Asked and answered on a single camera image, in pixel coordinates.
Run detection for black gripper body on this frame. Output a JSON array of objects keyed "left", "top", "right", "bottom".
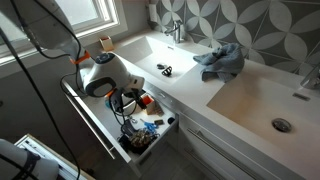
[{"left": 108, "top": 88, "right": 134, "bottom": 114}]

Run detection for white U-shaped drawer divider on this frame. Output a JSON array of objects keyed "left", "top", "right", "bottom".
[{"left": 120, "top": 90, "right": 147, "bottom": 116}]

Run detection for white open drawer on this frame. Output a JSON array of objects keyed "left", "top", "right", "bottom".
[{"left": 60, "top": 74, "right": 180, "bottom": 178}]

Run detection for white closed drawer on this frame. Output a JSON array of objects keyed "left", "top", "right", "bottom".
[{"left": 178, "top": 113, "right": 301, "bottom": 180}]

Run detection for beige hair claw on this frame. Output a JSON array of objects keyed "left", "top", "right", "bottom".
[{"left": 153, "top": 103, "right": 165, "bottom": 117}]

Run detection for black pouch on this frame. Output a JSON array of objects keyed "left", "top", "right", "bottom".
[{"left": 118, "top": 119, "right": 138, "bottom": 151}]

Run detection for brown jewelry pile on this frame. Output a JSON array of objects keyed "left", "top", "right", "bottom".
[{"left": 129, "top": 128, "right": 158, "bottom": 149}]

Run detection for black hair clip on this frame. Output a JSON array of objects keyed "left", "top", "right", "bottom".
[{"left": 161, "top": 65, "right": 173, "bottom": 78}]

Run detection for white rectangular sink basin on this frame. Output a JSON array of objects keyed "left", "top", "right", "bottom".
[
  {"left": 113, "top": 34, "right": 199, "bottom": 86},
  {"left": 206, "top": 74, "right": 320, "bottom": 158}
]

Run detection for chrome sink faucet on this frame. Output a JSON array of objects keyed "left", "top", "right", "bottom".
[
  {"left": 164, "top": 19, "right": 186, "bottom": 44},
  {"left": 299, "top": 64, "right": 320, "bottom": 91}
]

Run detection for grey crumpled towel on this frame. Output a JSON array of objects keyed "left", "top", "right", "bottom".
[{"left": 192, "top": 42, "right": 246, "bottom": 84}]

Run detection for blue handled scissors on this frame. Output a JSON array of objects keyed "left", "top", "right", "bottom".
[{"left": 139, "top": 118, "right": 159, "bottom": 134}]

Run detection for long metal drawer handle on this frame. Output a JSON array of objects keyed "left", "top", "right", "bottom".
[
  {"left": 64, "top": 92, "right": 117, "bottom": 160},
  {"left": 186, "top": 127, "right": 264, "bottom": 180}
]

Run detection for wooden box holding black ring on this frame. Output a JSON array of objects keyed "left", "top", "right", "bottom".
[{"left": 99, "top": 35, "right": 115, "bottom": 53}]

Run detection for white wall outlet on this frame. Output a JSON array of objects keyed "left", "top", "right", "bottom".
[{"left": 147, "top": 3, "right": 158, "bottom": 24}]

